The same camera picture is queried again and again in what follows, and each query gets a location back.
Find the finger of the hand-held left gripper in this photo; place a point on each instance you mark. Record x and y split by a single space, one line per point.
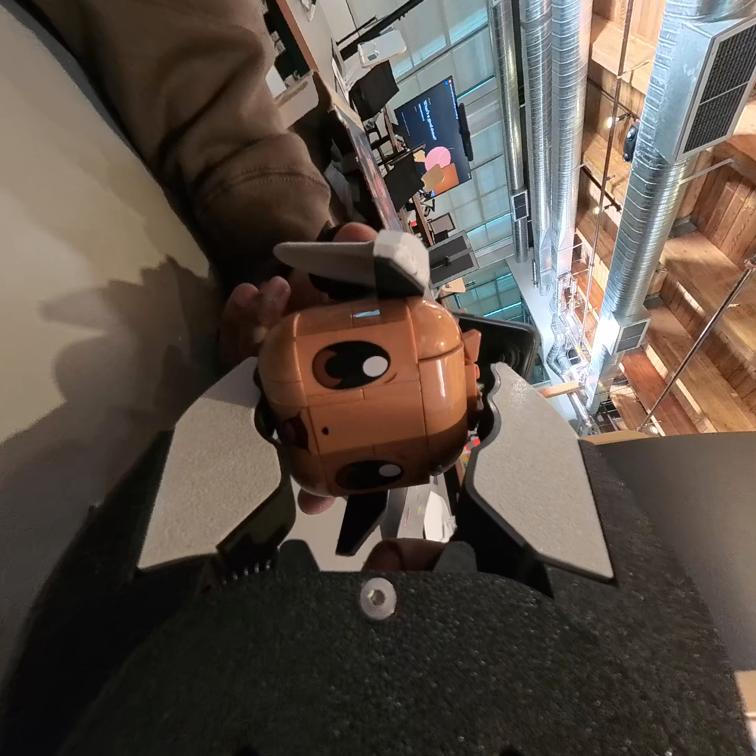
363 520
404 254

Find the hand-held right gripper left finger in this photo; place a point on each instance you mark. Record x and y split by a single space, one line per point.
212 472

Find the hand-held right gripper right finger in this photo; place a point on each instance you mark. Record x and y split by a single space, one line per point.
531 484

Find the brown lego head model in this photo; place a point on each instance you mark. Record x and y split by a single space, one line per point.
366 401

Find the person's left forearm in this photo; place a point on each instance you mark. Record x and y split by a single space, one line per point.
195 118

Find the person's left hand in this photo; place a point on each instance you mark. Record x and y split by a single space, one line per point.
257 313

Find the dark wall painting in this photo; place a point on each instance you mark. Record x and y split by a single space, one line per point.
369 171

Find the wall display screen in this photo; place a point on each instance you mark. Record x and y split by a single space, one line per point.
431 130

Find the silver ventilation duct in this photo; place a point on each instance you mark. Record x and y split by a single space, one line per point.
644 206
549 118

